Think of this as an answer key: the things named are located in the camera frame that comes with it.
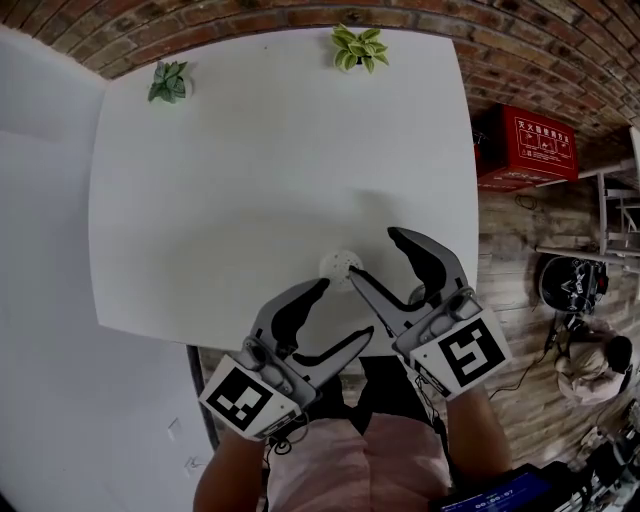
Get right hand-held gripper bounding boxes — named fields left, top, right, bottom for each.
left=348, top=226, right=513, bottom=402

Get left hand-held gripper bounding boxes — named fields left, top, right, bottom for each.
left=198, top=277, right=376, bottom=443

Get white round cotton swab container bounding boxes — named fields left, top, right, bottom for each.
left=318, top=249, right=365, bottom=293

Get person's right forearm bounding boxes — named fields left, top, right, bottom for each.
left=443, top=385, right=515, bottom=484

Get person's left forearm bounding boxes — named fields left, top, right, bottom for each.
left=193, top=424, right=274, bottom=512

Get person's black trousers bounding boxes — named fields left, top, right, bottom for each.
left=303, top=353, right=444, bottom=444

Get black table leg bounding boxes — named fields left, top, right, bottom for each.
left=186, top=343, right=222, bottom=451

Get person's pink shirt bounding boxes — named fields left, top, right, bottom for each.
left=263, top=414, right=454, bottom=512

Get black helmet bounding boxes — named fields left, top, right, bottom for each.
left=538, top=253, right=610, bottom=315

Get red fire extinguisher box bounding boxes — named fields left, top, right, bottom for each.
left=476, top=103, right=580, bottom=192

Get white metal rack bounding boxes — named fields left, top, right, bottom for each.
left=534, top=126, right=640, bottom=274

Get blue screen tablet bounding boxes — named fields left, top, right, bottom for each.
left=428, top=463, right=554, bottom=512

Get light green potted plant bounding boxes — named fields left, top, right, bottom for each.
left=330, top=22, right=390, bottom=75

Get dark green potted plant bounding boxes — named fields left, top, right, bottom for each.
left=146, top=60, right=195, bottom=105

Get black floor cable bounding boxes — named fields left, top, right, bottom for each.
left=487, top=319, right=571, bottom=403

